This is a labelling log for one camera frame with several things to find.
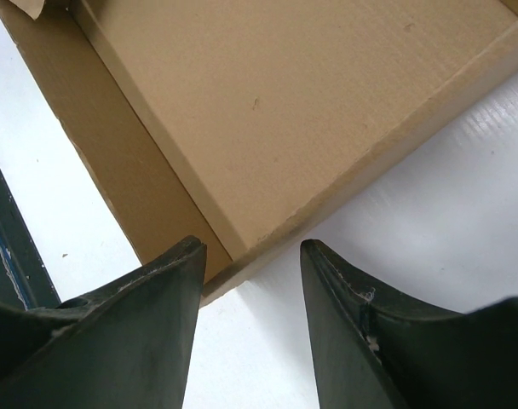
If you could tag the brown cardboard box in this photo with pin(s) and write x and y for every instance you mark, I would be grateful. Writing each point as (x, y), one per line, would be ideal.
(245, 123)

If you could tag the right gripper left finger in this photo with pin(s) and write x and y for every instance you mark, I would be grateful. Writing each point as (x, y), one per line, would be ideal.
(126, 344)

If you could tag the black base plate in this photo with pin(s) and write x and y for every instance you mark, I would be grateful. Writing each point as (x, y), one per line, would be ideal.
(24, 281)

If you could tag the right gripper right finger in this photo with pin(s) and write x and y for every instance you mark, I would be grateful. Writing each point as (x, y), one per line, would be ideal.
(374, 346)

